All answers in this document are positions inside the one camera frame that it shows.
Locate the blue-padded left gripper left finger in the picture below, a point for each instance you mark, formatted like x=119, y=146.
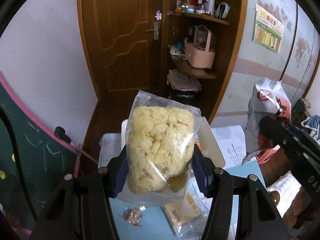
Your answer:
x=79, y=208

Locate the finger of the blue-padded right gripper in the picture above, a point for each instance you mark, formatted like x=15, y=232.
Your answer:
x=299, y=147

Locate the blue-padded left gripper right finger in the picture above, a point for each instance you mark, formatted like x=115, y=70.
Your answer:
x=258, y=217

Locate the red apple chips bag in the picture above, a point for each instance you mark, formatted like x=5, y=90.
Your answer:
x=268, y=99

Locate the Calleton yellow bread package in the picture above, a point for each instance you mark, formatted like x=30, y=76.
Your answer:
x=189, y=216

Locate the yellow puffed rice cake pack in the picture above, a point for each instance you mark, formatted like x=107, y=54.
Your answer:
x=156, y=190

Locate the pink plastic stool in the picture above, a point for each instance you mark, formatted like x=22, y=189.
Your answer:
x=265, y=155

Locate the small nut mix packet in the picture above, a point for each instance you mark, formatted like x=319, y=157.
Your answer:
x=134, y=214

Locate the teal floral tablecloth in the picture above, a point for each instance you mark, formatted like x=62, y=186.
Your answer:
x=155, y=224

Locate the white plastic storage bin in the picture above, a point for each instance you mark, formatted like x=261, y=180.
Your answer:
x=212, y=144

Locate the white patterned wardrobe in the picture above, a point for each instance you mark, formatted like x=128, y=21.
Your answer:
x=293, y=65

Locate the wooden corner shelf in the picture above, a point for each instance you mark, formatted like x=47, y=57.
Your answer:
x=177, y=28

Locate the brown wooden door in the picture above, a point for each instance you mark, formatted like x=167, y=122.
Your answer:
x=122, y=44

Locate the green chalkboard pink frame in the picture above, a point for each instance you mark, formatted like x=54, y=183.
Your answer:
x=34, y=158

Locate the colourful wall poster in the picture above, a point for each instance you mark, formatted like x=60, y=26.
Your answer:
x=268, y=30

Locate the pink basket with handle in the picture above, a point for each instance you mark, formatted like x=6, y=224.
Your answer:
x=199, y=51

